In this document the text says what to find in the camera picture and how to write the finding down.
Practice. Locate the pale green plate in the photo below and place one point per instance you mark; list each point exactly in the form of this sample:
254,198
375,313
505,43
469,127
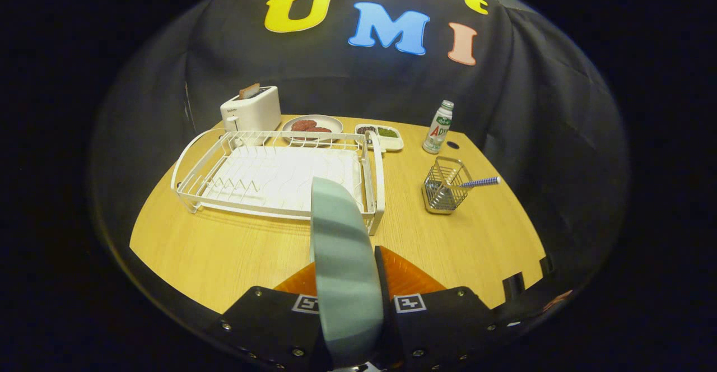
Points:
347,282

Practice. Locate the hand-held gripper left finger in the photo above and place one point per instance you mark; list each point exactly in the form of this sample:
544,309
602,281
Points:
269,321

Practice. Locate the black table clamp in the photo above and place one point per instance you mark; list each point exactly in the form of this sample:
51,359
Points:
546,265
513,287

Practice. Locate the toast slice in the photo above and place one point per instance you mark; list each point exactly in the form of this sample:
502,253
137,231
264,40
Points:
250,91

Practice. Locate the brown meat patty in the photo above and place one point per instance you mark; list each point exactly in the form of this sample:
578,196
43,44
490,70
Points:
320,130
303,125

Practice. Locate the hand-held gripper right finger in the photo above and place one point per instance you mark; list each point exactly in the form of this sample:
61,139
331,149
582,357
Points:
383,277

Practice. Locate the white toaster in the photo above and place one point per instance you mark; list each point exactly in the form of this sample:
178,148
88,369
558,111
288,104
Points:
252,111

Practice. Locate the white plastic drink bottle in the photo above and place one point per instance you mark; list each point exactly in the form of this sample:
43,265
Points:
438,131

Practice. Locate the round white plate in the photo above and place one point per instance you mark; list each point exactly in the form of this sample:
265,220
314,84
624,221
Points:
330,122

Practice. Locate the white divided dish with beans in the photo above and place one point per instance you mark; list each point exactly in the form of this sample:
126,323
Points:
386,139

